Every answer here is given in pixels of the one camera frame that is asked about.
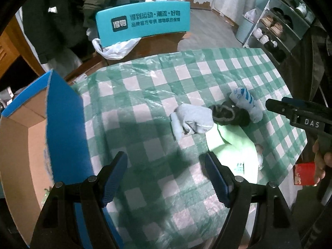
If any black knitted sock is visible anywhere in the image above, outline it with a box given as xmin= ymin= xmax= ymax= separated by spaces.
xmin=209 ymin=101 xmax=250 ymax=127

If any brown cardboard box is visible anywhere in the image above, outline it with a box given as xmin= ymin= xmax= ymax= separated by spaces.
xmin=102 ymin=32 xmax=191 ymax=66

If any wooden cabinet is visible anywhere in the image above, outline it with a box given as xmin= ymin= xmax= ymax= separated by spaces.
xmin=0 ymin=16 xmax=45 ymax=77

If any white plastic bag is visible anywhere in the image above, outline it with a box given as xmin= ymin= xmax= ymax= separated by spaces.
xmin=92 ymin=38 xmax=141 ymax=61

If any right hand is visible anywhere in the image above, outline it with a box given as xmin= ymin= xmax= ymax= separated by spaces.
xmin=312 ymin=140 xmax=326 ymax=186

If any dark hanging jacket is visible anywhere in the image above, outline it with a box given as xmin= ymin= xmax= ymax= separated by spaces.
xmin=22 ymin=0 xmax=145 ymax=64

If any white baby sock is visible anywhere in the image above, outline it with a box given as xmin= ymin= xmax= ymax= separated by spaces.
xmin=255 ymin=144 xmax=263 ymax=170

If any light blue grey sock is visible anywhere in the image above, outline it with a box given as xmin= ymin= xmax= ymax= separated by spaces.
xmin=170 ymin=104 xmax=214 ymax=141

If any white blue striped sock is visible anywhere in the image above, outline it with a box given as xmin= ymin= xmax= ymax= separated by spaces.
xmin=229 ymin=87 xmax=263 ymax=123

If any light green packet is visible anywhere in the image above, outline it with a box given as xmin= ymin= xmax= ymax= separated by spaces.
xmin=205 ymin=124 xmax=260 ymax=184

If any shoe rack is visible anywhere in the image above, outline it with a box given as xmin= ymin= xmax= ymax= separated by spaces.
xmin=243 ymin=0 xmax=316 ymax=66

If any green white checkered tablecloth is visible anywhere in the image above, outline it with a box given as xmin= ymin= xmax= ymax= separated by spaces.
xmin=73 ymin=48 xmax=307 ymax=248

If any blue cardboard box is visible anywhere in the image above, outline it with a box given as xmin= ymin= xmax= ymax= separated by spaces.
xmin=1 ymin=71 xmax=93 ymax=244

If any red packet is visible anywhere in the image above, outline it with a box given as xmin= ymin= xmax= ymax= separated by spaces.
xmin=293 ymin=162 xmax=315 ymax=186

